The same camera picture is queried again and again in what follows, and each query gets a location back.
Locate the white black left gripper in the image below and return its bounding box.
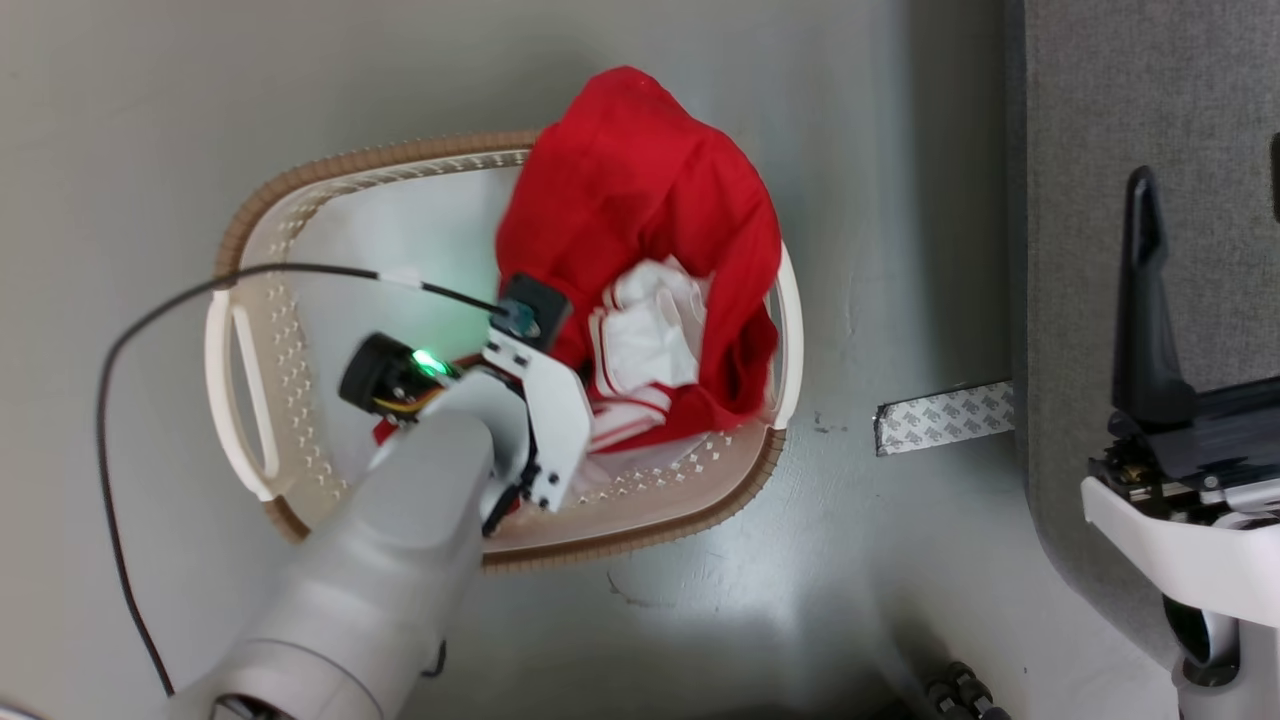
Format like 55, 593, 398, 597
338, 328, 594, 513

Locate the printed grey tape strip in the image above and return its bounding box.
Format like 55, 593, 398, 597
874, 380, 1017, 458

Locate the grey fabric sofa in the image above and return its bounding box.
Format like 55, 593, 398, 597
1008, 0, 1280, 673

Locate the cream laundry basket brown rim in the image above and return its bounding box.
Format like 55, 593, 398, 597
203, 130, 805, 575

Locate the red and white garment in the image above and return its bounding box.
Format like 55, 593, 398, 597
373, 65, 784, 483

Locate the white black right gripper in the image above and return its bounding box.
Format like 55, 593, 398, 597
1080, 165, 1280, 631

